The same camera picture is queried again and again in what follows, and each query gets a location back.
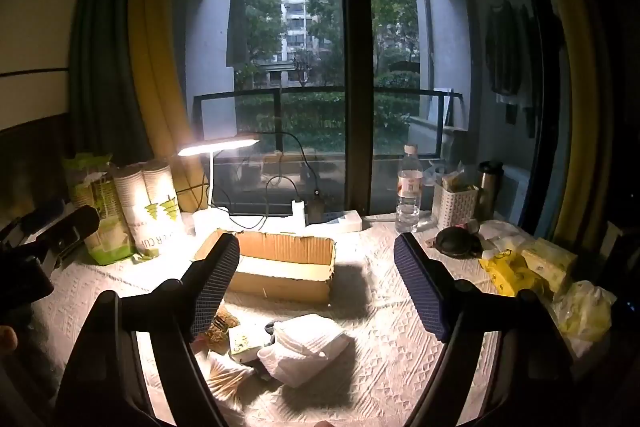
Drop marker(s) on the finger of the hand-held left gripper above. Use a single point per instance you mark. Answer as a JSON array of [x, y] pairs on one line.
[[75, 224], [45, 213]]

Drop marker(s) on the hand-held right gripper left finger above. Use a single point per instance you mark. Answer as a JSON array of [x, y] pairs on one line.
[[215, 279]]

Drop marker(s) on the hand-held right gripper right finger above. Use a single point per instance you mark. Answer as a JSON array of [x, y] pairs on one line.
[[420, 287]]

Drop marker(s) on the brown curly plush toy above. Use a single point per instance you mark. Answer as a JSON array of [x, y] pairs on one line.
[[220, 329]]

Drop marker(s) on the cardboard box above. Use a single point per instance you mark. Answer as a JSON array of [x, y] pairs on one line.
[[280, 274]]

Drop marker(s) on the cartoon print tissue packet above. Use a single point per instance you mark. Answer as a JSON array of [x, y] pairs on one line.
[[245, 339]]

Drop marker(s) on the white gloves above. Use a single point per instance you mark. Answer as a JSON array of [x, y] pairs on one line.
[[310, 347]]

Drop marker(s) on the person's left hand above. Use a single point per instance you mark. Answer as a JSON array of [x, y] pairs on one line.
[[7, 339]]

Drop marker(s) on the black round pouch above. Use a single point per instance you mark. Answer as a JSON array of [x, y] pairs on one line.
[[457, 243]]

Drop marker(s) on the white paper cup pack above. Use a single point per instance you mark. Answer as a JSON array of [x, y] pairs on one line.
[[150, 207]]

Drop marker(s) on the white textured tablecloth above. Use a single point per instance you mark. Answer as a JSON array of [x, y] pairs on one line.
[[380, 357]]

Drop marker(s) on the yellow plastic packet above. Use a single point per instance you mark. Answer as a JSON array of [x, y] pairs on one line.
[[505, 272]]

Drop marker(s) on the white perforated basket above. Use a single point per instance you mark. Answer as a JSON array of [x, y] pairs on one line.
[[454, 207]]

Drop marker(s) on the clear water bottle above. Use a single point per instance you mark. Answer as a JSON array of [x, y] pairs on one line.
[[409, 192]]

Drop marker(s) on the white wrapped packet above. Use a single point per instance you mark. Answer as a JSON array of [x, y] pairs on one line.
[[502, 234]]

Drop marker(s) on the white power strip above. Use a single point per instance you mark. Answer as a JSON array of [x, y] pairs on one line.
[[342, 221]]

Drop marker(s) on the white charger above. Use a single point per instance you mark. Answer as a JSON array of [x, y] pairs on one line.
[[298, 213]]

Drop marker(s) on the steel thermos flask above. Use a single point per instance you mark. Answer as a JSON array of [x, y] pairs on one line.
[[488, 192]]

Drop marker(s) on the black charger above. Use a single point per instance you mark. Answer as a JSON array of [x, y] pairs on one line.
[[316, 209]]

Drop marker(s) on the pale yellow tissue pack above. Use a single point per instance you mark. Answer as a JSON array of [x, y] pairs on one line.
[[550, 259]]

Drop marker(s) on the white desk lamp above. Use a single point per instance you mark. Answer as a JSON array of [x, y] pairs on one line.
[[220, 145]]

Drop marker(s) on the yellowish plastic bag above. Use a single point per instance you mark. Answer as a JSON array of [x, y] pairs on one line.
[[587, 312]]

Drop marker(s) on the yellow curtain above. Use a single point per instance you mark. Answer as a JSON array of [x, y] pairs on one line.
[[575, 57], [155, 57]]

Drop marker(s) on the dark green curtain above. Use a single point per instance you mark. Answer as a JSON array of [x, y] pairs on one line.
[[100, 32]]

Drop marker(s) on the black balcony railing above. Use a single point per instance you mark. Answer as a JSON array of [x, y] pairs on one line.
[[310, 91]]

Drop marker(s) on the hanging dark clothes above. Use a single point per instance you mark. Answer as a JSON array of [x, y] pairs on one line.
[[505, 47]]

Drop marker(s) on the dark window frame post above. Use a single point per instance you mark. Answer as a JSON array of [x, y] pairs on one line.
[[355, 57]]

